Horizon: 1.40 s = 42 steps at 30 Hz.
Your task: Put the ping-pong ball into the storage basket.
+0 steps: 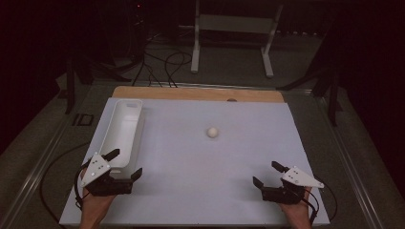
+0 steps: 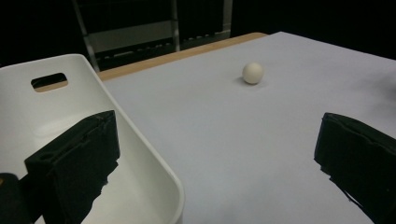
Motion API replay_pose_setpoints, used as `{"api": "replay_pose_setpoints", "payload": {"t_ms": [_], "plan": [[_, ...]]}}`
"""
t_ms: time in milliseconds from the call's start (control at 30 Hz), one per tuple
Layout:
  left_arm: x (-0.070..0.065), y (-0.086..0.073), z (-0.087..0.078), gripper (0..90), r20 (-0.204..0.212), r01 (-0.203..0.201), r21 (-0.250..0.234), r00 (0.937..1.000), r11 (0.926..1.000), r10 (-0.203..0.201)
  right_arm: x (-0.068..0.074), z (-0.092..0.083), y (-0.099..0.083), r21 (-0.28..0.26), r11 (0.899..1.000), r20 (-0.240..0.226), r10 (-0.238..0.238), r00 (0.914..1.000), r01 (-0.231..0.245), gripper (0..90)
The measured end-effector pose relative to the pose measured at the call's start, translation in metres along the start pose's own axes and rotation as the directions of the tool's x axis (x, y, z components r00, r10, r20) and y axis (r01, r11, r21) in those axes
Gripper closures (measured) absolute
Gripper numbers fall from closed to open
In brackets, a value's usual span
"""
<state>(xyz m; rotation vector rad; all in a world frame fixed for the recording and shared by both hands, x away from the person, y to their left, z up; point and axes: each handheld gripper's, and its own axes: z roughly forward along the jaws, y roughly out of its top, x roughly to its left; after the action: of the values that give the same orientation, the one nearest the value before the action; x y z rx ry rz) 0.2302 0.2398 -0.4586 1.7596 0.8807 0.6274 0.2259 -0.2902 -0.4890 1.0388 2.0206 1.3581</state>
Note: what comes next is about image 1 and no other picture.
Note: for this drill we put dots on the dark equipment rack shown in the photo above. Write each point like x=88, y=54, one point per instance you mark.
x=138, y=22

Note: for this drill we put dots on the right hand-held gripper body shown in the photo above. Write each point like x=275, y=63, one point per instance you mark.
x=286, y=194

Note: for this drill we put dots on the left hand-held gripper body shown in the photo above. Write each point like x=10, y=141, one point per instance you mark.
x=95, y=170

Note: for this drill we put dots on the white metal stand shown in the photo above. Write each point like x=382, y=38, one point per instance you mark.
x=235, y=24

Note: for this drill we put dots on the small white ball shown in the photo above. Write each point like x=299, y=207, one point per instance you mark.
x=212, y=132

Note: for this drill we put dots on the white plastic bin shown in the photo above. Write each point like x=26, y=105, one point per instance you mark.
x=124, y=127

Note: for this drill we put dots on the metal floor rail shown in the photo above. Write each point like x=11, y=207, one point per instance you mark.
x=35, y=178
x=353, y=178

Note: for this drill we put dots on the black tripod stand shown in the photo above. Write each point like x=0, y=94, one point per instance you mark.
x=332, y=95
x=70, y=86

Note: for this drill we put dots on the person's left hand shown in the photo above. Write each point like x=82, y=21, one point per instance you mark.
x=95, y=203

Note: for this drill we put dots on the white table mat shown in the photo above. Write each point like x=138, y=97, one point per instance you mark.
x=203, y=178

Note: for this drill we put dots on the person's right hand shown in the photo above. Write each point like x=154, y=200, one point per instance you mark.
x=299, y=210

